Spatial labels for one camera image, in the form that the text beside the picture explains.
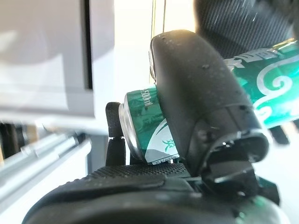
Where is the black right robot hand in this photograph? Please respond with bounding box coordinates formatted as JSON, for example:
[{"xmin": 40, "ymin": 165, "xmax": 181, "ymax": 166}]
[{"xmin": 22, "ymin": 29, "xmax": 299, "ymax": 224}]

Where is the tall green beer can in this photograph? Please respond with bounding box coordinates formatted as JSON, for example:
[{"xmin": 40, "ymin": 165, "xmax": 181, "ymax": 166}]
[{"xmin": 118, "ymin": 38, "xmax": 299, "ymax": 165}]

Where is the white fridge drawer steel front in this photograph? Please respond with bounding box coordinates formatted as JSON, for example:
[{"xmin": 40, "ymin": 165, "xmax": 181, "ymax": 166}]
[{"xmin": 0, "ymin": 121, "xmax": 94, "ymax": 217}]

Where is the tall white cabinet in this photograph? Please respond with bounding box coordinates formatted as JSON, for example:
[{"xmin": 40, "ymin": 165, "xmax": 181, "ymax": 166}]
[{"xmin": 0, "ymin": 0, "xmax": 115, "ymax": 119}]

